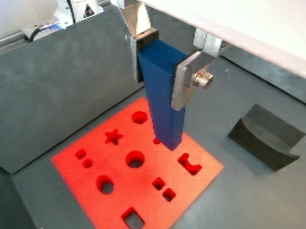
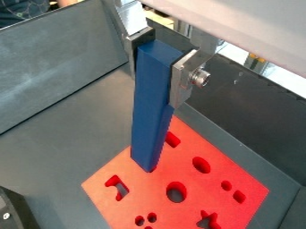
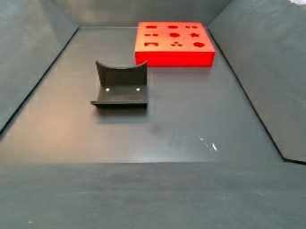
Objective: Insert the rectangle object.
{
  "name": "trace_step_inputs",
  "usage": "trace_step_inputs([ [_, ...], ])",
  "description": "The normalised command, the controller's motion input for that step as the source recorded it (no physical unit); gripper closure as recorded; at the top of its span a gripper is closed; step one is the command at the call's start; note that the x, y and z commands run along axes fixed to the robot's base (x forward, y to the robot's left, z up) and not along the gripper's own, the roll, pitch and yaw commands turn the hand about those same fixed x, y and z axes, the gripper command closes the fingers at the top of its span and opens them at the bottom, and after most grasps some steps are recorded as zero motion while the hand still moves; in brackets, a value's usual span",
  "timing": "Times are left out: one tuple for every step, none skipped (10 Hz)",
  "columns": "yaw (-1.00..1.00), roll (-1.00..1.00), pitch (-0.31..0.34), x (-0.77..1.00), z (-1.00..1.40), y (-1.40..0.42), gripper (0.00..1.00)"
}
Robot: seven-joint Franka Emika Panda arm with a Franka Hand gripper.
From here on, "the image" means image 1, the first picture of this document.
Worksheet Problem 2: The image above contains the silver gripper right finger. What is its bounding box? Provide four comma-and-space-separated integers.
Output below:
170, 29, 229, 111

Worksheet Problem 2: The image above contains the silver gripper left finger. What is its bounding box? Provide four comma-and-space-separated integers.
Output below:
118, 2, 158, 83

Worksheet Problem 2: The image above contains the blue rectangular block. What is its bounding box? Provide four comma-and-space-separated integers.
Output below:
137, 39, 186, 150

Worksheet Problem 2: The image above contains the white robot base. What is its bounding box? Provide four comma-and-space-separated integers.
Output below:
21, 0, 102, 42

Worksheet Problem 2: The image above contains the dark grey curved block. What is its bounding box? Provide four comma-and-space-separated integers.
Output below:
228, 104, 306, 172

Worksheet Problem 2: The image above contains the red shape sorting board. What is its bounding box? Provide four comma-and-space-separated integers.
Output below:
52, 98, 223, 229

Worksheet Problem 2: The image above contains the black cable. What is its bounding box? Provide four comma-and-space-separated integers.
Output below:
27, 27, 45, 42

